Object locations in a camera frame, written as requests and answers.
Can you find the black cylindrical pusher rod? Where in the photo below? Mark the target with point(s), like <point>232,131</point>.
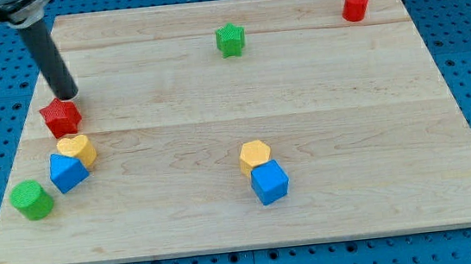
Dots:
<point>37,39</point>

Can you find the green star block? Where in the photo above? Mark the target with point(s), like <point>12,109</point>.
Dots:
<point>230,40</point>

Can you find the yellow heart block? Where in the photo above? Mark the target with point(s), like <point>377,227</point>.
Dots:
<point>79,147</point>

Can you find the green cylinder block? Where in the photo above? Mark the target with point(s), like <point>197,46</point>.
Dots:
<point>29,198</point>

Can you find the red star block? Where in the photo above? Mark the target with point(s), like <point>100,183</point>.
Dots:
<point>61,117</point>

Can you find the blue cube block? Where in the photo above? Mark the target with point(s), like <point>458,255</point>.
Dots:
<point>269,182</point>

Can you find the wooden board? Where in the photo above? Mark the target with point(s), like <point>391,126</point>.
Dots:
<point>356,113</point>

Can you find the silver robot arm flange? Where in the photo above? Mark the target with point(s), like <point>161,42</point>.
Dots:
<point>21,13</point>

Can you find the red cylinder block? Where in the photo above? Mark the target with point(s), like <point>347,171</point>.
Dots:
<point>354,10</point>

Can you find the yellow hexagon block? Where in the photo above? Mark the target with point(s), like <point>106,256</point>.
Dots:
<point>253,154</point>

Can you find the blue triangle block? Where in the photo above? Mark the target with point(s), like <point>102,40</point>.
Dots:
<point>66,172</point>

